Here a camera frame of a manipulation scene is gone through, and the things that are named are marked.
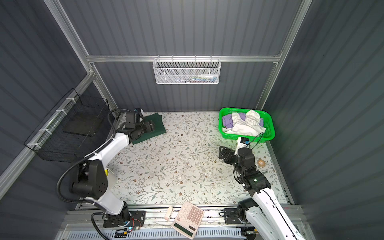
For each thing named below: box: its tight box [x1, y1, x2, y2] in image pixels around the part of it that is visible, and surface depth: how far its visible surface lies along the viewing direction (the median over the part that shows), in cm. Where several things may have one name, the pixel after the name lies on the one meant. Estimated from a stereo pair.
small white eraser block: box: [164, 206, 173, 221], surface depth 75 cm
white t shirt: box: [222, 109, 267, 136], surface depth 106 cm
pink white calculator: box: [171, 201, 205, 240], surface depth 73 cm
